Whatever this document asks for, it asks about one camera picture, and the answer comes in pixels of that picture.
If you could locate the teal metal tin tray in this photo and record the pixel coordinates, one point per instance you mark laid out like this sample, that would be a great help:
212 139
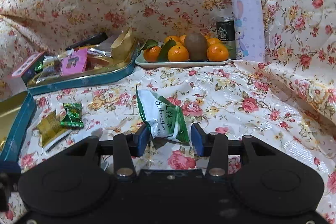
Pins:
18 124
78 81

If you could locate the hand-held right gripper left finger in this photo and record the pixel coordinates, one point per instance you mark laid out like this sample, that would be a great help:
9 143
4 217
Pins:
141 141

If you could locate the brown kiwi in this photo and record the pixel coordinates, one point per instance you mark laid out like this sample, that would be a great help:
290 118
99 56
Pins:
195 45

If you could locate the beige paper snack packet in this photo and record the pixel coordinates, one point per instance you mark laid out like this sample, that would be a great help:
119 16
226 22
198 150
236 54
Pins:
123 45

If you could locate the yellow green snack packet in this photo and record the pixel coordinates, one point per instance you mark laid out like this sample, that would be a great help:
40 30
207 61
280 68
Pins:
51 128

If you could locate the white black-edged packet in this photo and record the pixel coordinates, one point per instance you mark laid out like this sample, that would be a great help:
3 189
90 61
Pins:
60 141

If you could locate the purple white thermos bottle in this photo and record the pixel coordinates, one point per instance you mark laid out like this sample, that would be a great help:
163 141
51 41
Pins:
249 24

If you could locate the white green snack packet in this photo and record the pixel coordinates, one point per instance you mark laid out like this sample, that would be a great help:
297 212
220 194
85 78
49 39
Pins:
162 113

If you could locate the green wrapped candy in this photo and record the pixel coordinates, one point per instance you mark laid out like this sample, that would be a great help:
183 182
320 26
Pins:
72 115

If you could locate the pile of mandarins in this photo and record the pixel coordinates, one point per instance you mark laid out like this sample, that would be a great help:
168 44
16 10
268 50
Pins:
178 53

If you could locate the white fruit plate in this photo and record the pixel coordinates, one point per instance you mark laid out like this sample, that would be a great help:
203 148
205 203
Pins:
183 64

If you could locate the dark green drink can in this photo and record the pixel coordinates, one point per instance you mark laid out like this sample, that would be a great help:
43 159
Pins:
225 35

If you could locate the black flat packet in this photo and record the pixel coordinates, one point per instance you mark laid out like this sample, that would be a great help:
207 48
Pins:
88 41

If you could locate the small green foil candy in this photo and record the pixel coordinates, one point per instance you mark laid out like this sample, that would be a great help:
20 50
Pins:
38 66

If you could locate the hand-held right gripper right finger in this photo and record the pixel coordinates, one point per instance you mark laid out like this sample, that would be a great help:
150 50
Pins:
197 142

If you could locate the white red cardboard box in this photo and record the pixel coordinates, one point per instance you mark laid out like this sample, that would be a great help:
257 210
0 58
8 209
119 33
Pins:
25 66

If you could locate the pink snack box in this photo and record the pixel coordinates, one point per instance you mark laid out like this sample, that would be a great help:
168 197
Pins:
74 62

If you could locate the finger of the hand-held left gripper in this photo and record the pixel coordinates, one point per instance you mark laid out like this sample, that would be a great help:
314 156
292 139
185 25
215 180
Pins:
9 166

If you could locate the clear plastic snack packet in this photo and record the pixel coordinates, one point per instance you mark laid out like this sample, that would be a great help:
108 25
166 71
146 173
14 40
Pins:
99 58

